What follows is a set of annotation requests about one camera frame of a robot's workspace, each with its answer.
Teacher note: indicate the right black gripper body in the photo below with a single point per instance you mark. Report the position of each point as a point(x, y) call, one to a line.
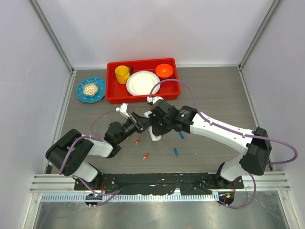
point(161, 126)

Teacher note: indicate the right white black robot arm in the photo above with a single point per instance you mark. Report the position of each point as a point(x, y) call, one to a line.
point(253, 147)

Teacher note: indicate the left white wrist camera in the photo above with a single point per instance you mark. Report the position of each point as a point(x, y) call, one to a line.
point(122, 110)

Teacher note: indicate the blue dotted plate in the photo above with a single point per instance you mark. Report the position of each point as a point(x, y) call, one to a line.
point(99, 96)

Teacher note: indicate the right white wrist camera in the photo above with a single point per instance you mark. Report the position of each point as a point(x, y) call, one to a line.
point(153, 100)

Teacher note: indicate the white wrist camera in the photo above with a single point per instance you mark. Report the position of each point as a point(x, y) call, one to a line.
point(122, 110)
point(153, 100)

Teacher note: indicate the orange bowl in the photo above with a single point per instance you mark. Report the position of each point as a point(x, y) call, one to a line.
point(164, 71)

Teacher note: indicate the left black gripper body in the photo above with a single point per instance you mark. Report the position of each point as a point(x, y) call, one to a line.
point(135, 121)

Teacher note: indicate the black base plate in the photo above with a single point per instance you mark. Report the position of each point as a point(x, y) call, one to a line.
point(156, 184)

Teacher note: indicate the blue battery lower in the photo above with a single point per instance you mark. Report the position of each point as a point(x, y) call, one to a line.
point(176, 152)

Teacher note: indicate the yellow mug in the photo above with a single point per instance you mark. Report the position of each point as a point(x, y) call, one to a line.
point(123, 73)

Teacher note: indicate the blue battery upper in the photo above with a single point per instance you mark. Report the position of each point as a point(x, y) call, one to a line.
point(182, 135)

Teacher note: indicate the red plastic tray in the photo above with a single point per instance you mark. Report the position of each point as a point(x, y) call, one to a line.
point(117, 93)

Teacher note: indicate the blue battery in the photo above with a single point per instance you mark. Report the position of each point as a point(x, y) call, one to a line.
point(182, 135)
point(176, 152)

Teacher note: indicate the white paper plate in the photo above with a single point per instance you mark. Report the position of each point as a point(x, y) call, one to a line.
point(141, 83)

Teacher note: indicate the small patterned bowl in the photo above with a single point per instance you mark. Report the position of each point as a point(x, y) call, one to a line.
point(90, 89)

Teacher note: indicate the white remote control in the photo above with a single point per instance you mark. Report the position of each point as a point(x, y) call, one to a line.
point(153, 137)

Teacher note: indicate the slotted cable duct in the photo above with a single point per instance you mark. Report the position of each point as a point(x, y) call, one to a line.
point(88, 197)

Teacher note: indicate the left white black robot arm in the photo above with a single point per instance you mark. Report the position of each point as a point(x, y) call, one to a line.
point(69, 152)

